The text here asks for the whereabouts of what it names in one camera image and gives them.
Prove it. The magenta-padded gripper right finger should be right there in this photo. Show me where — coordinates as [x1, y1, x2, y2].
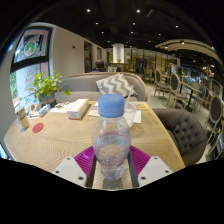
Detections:
[127, 145, 174, 188]

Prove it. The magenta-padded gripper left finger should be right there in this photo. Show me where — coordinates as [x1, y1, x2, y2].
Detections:
[51, 145, 98, 188]

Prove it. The clear blue-capped water bottle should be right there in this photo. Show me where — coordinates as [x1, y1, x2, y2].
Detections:
[91, 93, 132, 181]

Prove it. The white napkin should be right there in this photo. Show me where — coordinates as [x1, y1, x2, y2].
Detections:
[133, 109, 143, 124]

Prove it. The clear plastic cup with straw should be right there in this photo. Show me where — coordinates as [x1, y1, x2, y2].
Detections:
[123, 85, 139, 128]

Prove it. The grey tufted armchair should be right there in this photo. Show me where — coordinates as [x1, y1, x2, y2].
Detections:
[152, 107, 208, 168]

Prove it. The flat round red coaster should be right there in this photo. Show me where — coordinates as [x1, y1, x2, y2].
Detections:
[31, 122, 45, 134]

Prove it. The yellow printed card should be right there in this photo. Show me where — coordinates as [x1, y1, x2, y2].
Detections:
[136, 101, 149, 110]

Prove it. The small light blue carton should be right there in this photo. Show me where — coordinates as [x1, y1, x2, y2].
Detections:
[38, 103, 52, 118]

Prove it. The curved grey sofa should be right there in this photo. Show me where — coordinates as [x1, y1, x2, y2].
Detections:
[53, 71, 149, 103]

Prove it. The grey white chevron cushion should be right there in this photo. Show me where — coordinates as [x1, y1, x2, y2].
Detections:
[95, 72, 138, 98]

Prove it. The group of dining chairs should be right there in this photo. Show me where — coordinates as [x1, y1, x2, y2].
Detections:
[153, 68, 224, 154]

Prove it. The green potted plant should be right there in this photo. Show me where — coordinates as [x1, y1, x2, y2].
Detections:
[29, 70, 71, 106]

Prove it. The person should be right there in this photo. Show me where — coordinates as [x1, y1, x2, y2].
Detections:
[91, 58, 108, 73]

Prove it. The group of ceiling lights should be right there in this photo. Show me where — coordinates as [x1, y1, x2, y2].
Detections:
[84, 6, 188, 46]

